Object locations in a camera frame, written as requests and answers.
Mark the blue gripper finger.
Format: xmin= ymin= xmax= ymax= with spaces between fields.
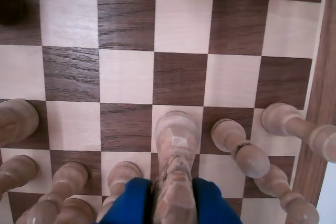
xmin=97 ymin=177 xmax=153 ymax=224
xmin=193 ymin=177 xmax=244 ymax=224

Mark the light wooden knight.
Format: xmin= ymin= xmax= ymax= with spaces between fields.
xmin=0 ymin=98 xmax=40 ymax=147
xmin=153 ymin=110 xmax=202 ymax=224

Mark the light wooden pawn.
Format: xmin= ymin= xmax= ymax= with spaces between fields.
xmin=211 ymin=118 xmax=271 ymax=179
xmin=15 ymin=161 xmax=89 ymax=224
xmin=0 ymin=155 xmax=38 ymax=192
xmin=252 ymin=163 xmax=321 ymax=224
xmin=101 ymin=161 xmax=143 ymax=209

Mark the light wooden queen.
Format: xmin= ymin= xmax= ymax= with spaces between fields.
xmin=56 ymin=197 xmax=97 ymax=224

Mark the light wooden rook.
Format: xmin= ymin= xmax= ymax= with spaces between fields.
xmin=261 ymin=102 xmax=336 ymax=163

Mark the wooden chessboard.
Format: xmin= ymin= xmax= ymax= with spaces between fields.
xmin=0 ymin=0 xmax=336 ymax=224

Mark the dark wooden pawn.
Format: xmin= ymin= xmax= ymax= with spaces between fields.
xmin=0 ymin=0 xmax=28 ymax=27

